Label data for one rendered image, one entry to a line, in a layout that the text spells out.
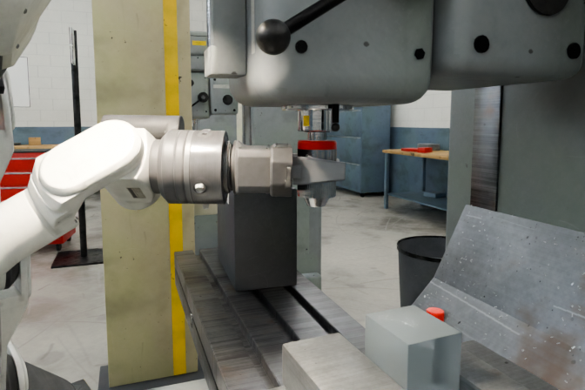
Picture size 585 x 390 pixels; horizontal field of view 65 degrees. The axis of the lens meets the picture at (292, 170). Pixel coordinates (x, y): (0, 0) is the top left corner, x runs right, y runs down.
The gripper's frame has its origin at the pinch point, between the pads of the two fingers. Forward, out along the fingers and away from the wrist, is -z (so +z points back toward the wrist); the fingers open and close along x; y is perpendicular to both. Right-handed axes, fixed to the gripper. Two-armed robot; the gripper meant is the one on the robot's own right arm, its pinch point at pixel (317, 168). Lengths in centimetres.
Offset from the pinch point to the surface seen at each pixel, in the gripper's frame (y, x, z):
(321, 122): -5.6, -2.4, -0.2
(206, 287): 25.7, 28.6, 18.0
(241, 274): 22.4, 26.4, 11.3
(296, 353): 14.4, -16.9, 2.9
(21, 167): 42, 388, 253
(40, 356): 126, 189, 136
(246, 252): 18.2, 26.7, 10.4
